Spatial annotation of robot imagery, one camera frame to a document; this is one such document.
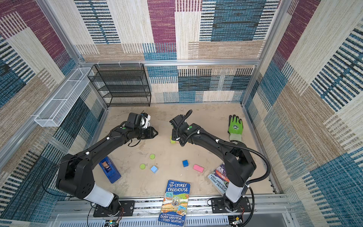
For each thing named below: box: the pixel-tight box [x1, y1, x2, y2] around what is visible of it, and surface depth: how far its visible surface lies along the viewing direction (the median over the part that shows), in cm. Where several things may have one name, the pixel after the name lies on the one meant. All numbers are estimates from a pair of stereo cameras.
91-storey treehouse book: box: [157, 179, 191, 227], surface depth 74 cm
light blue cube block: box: [150, 165, 159, 174], surface depth 86 cm
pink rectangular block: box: [192, 164, 205, 173], surface depth 88 cm
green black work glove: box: [227, 114, 244, 142], surface depth 107 cm
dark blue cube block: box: [182, 159, 189, 168], surface depth 90 cm
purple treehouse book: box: [207, 163, 230, 195], surface depth 83 cm
